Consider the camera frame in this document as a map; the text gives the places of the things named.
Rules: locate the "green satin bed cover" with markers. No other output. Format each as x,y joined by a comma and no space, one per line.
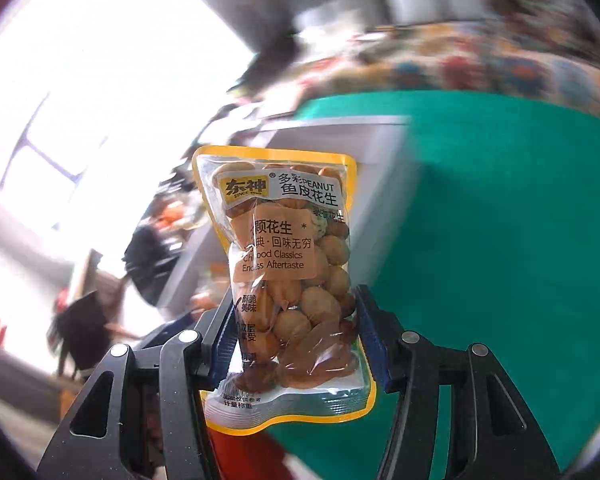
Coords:
500,242

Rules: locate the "white cardboard box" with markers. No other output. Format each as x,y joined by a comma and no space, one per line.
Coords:
342,183

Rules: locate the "floral bedsheet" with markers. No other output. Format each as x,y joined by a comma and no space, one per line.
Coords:
537,62

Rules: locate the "peanut snack pack yellow border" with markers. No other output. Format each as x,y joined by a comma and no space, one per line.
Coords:
302,359

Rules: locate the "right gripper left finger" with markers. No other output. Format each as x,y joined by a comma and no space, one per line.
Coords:
104,433

